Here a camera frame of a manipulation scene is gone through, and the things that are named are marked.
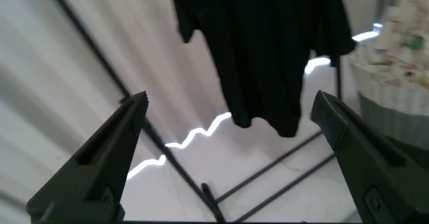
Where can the white curtain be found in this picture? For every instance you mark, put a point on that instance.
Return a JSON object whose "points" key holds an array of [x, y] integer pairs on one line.
{"points": [[50, 66]]}

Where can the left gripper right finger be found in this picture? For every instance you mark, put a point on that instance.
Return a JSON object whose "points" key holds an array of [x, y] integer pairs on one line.
{"points": [[402, 190]]}

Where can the black garment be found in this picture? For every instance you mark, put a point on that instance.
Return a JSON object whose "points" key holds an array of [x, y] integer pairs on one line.
{"points": [[261, 49]]}

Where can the cream printed garment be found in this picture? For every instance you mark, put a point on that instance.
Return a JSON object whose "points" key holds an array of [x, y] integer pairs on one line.
{"points": [[402, 49]]}

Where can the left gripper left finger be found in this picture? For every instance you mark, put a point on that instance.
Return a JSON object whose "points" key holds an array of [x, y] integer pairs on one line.
{"points": [[107, 177]]}

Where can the black clothes rack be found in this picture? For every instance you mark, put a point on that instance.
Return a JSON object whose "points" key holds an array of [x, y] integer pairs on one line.
{"points": [[211, 204]]}

